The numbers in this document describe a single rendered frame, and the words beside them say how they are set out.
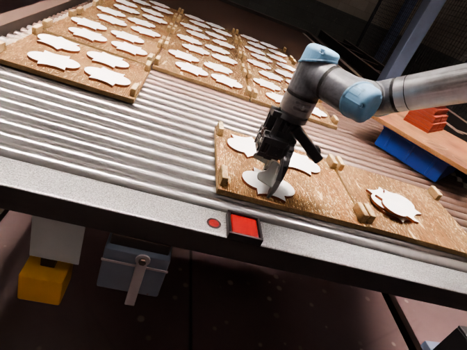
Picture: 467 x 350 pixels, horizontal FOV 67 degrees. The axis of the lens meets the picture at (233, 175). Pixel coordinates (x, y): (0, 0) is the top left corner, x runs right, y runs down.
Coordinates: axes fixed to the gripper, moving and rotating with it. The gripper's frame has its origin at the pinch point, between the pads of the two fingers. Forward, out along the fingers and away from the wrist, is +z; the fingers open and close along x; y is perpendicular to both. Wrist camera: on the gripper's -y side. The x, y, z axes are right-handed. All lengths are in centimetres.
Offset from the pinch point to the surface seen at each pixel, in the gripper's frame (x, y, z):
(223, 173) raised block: 4.5, 13.1, -2.0
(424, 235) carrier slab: 2.9, -47.7, 0.5
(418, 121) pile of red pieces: -70, -79, -13
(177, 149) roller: -8.8, 24.4, 2.6
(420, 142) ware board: -49, -69, -10
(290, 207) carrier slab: 7.1, -5.2, 0.8
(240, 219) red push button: 16.2, 8.3, 1.3
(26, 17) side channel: -69, 89, 0
